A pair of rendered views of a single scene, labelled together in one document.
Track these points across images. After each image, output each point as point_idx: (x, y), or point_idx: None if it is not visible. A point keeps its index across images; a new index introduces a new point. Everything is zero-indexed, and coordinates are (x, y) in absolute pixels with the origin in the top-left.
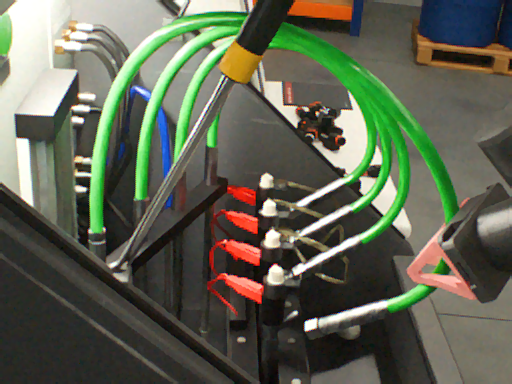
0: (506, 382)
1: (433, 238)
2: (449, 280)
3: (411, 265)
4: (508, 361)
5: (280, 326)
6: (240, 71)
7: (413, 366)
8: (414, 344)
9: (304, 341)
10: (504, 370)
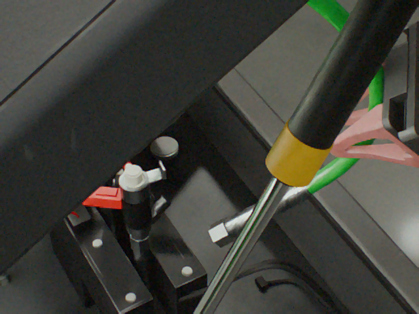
0: (264, 80)
1: (376, 123)
2: (388, 151)
3: (335, 144)
4: (257, 56)
5: (151, 222)
6: (311, 174)
7: (265, 174)
8: (260, 151)
9: (165, 213)
10: (257, 67)
